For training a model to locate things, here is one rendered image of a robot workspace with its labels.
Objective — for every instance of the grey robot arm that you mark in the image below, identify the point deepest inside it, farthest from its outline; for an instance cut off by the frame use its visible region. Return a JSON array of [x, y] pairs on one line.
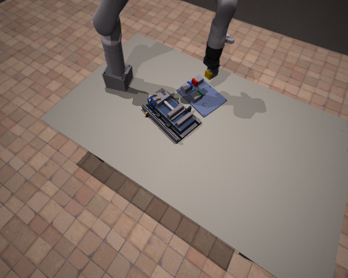
[[107, 23]]

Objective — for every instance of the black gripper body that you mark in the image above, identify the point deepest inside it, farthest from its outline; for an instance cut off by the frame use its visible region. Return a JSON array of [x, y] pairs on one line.
[[214, 50]]

